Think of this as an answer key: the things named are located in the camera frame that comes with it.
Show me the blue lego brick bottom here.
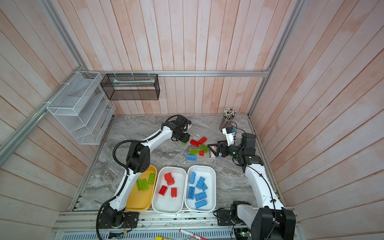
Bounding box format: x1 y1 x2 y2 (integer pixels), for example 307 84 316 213
187 187 195 200

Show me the red long lego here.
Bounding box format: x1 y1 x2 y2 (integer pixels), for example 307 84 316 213
190 140 200 148
198 137 208 145

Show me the white wire mesh shelf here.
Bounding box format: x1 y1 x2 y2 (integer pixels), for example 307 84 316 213
47 72 116 145

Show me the colored marker pack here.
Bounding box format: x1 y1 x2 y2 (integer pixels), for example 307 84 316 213
210 146 222 159

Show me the white plastic bin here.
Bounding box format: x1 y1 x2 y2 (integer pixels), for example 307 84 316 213
152 167 187 215
185 165 217 213

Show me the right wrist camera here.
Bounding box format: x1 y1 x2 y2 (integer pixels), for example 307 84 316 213
222 126 236 146

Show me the black mesh wall basket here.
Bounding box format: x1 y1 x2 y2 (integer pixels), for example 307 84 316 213
101 73 161 101

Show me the aluminium frame rail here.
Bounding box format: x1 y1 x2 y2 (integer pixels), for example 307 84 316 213
52 209 220 232

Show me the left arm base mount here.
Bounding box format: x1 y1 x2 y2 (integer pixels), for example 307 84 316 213
97 212 139 229

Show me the metal pencil cup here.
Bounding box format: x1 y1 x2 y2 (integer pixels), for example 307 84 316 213
219 108 237 130

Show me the red marker pen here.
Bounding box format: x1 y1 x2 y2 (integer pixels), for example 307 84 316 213
179 229 207 240

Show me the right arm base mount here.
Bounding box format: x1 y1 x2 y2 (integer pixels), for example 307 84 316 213
213 208 241 227

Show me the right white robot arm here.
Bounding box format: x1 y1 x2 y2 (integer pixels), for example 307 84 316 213
208 133 296 240

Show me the blue lego brick side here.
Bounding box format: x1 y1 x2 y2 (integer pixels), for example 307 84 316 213
187 155 197 162

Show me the yellow plastic bin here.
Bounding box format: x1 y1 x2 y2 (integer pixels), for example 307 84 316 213
126 165 157 212

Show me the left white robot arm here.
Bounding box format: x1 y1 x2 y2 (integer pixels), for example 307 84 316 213
96 115 192 235

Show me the middle white plastic bin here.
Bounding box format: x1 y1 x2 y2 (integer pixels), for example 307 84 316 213
152 167 187 215

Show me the right white plastic bin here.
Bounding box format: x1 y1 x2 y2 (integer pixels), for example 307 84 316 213
185 165 217 213

